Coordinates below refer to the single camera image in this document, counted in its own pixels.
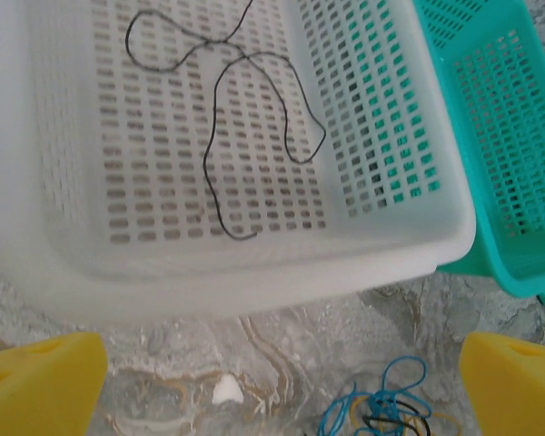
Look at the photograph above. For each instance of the teal plastic basket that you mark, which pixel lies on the teal plastic basket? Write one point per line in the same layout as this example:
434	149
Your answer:
527	281

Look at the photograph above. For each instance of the white plastic basket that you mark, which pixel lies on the white plastic basket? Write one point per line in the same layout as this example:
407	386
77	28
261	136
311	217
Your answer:
209	281

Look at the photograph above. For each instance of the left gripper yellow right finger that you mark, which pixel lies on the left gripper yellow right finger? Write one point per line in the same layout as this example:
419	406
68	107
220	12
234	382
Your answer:
518	395

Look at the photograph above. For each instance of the small white chip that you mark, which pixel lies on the small white chip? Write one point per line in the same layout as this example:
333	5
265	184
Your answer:
227	391

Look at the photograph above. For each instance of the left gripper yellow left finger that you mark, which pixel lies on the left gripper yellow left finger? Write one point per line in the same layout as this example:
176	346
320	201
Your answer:
36	395

